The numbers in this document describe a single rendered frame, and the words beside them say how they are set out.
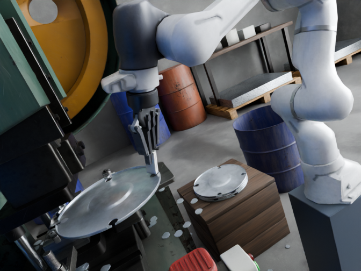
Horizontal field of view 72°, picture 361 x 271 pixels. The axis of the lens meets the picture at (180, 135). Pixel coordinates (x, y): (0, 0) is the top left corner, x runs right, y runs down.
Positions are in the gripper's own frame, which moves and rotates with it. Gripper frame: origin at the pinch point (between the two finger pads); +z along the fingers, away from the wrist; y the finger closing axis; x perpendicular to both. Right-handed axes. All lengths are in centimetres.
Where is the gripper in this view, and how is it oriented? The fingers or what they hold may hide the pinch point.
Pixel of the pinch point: (151, 162)
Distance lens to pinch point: 68.3
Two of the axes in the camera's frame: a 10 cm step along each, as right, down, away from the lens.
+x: -9.3, -1.1, 3.5
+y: 3.6, -4.3, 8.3
